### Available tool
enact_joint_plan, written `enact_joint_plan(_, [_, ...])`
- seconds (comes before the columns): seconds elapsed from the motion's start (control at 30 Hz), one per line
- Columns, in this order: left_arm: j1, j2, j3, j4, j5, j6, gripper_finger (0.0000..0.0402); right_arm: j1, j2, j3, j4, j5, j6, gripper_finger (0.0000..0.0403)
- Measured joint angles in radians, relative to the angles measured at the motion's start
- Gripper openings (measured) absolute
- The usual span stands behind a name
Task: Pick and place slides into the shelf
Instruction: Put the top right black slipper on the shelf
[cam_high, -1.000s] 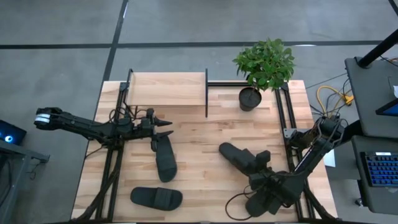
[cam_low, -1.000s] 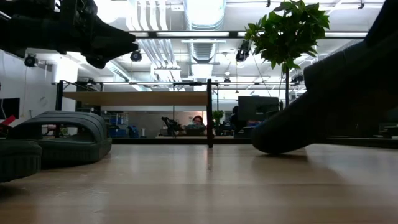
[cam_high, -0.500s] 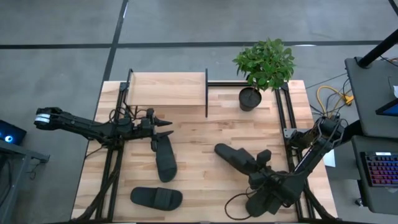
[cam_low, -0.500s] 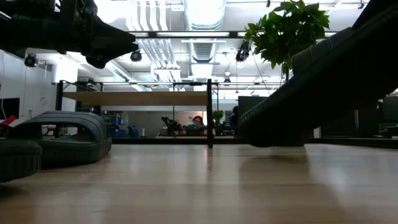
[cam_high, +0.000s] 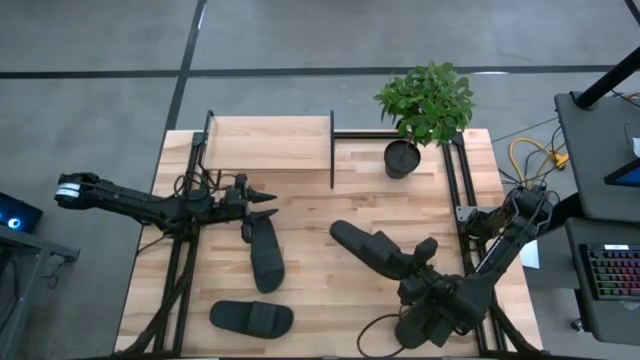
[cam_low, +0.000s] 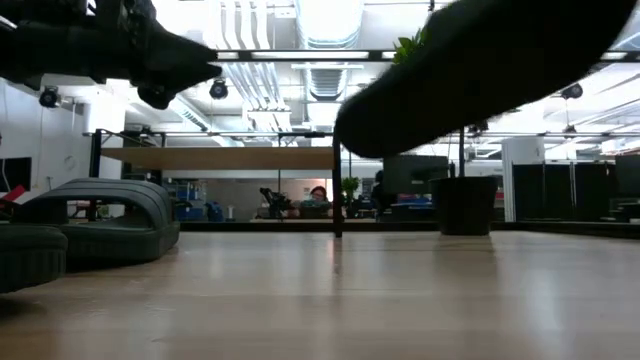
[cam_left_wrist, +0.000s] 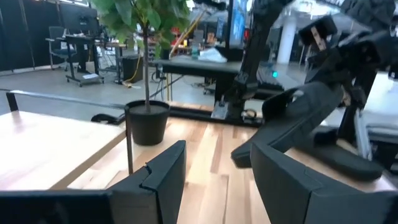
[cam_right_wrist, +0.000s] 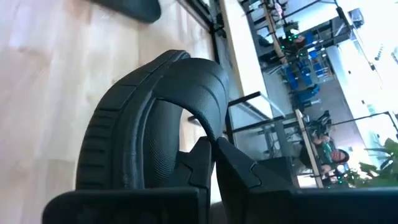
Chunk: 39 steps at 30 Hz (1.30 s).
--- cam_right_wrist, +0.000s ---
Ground rack with blue bins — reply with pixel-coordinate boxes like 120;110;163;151
281;29;327;90

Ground person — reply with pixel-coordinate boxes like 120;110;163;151
312;134;351;177
290;33;308;49

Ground black rubber slide sandal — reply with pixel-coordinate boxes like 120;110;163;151
75;49;230;191
90;0;162;24

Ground blue office chair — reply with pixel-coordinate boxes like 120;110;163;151
294;83;322;110

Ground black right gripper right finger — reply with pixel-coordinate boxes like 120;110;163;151
215;136;398;224

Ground background desk with wooden top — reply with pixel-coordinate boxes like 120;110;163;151
241;0;290;68
262;108;326;190

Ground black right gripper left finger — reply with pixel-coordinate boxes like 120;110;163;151
42;136;216;224

